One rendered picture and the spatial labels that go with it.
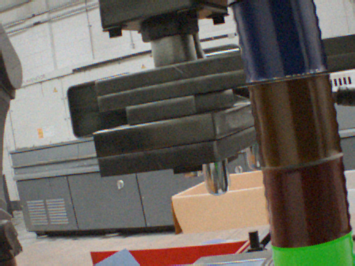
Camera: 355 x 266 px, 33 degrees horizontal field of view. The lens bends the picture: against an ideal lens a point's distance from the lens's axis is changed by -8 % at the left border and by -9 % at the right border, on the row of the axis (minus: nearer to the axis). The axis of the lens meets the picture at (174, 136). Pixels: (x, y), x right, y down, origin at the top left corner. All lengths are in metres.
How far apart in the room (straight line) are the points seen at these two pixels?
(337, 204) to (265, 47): 0.07
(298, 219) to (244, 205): 2.60
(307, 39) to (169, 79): 0.27
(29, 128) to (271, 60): 6.22
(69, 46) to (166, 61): 7.95
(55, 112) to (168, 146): 5.75
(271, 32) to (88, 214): 5.92
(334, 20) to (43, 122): 3.35
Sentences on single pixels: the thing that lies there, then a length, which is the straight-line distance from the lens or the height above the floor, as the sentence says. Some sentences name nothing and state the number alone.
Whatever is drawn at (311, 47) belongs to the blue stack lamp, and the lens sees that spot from 0.25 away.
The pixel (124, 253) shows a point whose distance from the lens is 0.65.
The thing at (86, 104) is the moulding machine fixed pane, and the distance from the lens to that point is 6.00.
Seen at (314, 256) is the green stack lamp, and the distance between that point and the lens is 0.26.
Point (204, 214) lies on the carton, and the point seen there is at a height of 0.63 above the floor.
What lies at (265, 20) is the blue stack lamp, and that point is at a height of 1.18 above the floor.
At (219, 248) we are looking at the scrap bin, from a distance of 0.84.
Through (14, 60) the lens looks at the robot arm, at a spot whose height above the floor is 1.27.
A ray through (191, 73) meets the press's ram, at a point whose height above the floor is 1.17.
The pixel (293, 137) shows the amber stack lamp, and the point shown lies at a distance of 0.25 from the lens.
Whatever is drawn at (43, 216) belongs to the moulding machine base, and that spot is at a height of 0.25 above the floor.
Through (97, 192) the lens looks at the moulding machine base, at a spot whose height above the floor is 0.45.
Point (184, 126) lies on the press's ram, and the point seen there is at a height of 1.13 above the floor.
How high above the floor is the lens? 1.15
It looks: 3 degrees down
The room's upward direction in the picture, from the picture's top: 10 degrees counter-clockwise
